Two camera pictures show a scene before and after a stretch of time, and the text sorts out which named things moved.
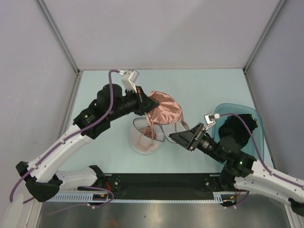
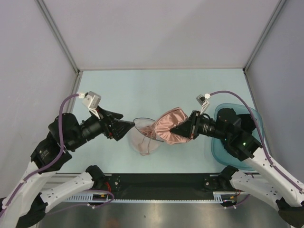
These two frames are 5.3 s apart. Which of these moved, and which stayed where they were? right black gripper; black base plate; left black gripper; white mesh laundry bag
Moved: left black gripper; right black gripper
Stayed: white mesh laundry bag; black base plate
